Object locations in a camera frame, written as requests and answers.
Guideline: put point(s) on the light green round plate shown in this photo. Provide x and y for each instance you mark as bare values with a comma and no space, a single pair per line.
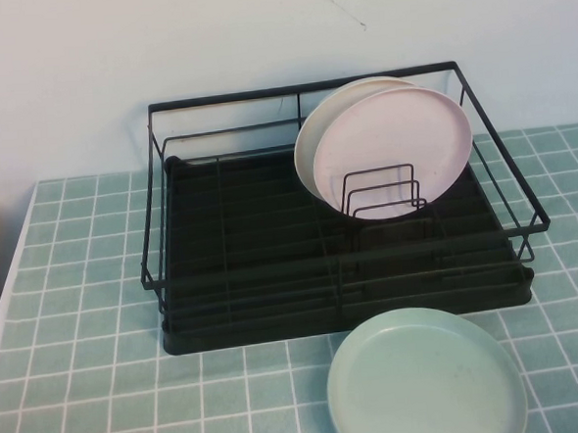
426,380

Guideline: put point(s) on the cream round plate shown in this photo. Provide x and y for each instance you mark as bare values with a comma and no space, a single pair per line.
314,141

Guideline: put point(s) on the pink round plate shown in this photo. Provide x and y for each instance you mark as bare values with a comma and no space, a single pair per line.
387,137

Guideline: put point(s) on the black plastic drip tray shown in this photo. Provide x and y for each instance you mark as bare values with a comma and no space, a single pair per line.
249,214

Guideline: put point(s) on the green checkered tablecloth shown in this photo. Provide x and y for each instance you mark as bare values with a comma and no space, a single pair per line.
83,386

